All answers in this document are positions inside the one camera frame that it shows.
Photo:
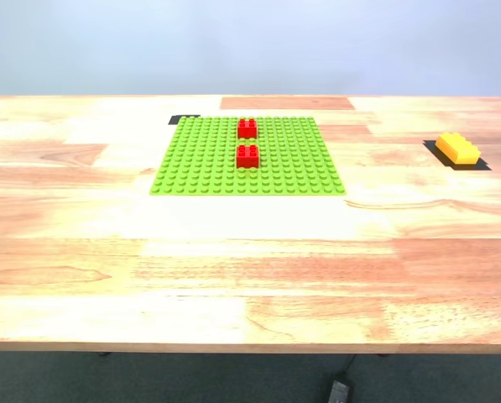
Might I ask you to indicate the yellow rectangular brick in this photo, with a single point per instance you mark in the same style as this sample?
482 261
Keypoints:
457 151

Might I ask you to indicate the red square brick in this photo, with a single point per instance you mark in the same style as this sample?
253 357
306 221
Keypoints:
247 159
247 130

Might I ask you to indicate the green studded baseplate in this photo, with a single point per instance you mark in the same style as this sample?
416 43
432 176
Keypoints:
199 168

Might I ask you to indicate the black tape corner mark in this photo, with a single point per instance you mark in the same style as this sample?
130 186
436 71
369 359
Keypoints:
173 120

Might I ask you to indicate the grey power adapter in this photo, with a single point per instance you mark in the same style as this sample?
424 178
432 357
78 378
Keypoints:
338 392

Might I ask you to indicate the black tape rectangle outline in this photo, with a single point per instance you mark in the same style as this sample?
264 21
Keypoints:
481 167

